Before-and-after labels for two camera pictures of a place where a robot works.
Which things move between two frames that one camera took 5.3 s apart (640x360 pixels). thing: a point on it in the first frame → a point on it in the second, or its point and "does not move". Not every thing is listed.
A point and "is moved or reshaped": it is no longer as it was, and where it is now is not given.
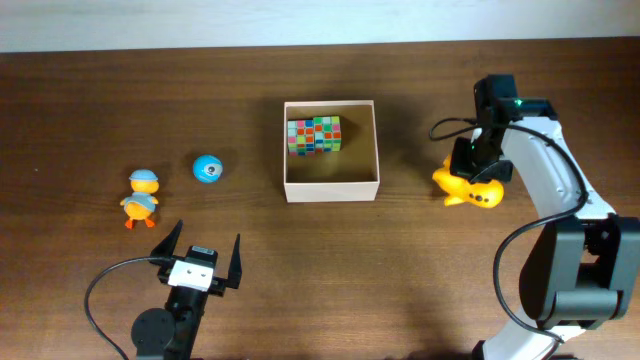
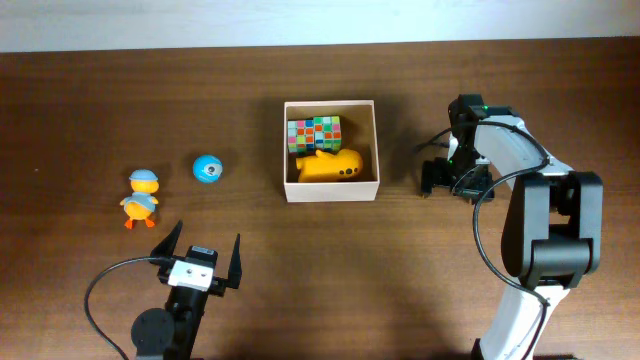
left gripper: [218, 284] does not move
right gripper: [493, 171] → [451, 176]
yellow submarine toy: [461, 190] is moved or reshaped
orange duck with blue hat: [141, 204] does not move
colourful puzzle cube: [327, 134] does not move
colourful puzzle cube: [301, 138] does not move
